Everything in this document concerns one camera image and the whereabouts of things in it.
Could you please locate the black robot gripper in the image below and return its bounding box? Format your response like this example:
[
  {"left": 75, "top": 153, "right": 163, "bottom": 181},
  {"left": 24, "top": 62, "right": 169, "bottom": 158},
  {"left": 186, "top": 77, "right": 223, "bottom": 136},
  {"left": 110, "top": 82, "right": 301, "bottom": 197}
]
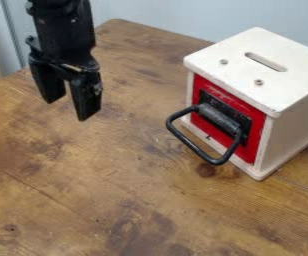
[{"left": 26, "top": 0, "right": 103, "bottom": 121}]

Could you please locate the red drawer front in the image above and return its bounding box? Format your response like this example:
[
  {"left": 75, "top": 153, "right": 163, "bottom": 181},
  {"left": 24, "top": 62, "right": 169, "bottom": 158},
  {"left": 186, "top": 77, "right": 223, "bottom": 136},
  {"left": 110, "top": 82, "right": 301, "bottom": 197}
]
[{"left": 190, "top": 75, "right": 266, "bottom": 164}]

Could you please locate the white wooden drawer box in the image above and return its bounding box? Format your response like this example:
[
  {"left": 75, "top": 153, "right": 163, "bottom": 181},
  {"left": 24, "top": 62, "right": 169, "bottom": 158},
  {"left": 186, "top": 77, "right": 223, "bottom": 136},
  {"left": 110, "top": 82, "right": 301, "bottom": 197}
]
[{"left": 183, "top": 27, "right": 308, "bottom": 181}]

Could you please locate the black metal drawer handle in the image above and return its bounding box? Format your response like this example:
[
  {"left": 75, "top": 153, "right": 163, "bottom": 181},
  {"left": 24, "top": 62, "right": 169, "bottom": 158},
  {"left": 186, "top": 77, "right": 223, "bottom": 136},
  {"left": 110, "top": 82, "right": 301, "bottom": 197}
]
[{"left": 165, "top": 103, "right": 245, "bottom": 167}]

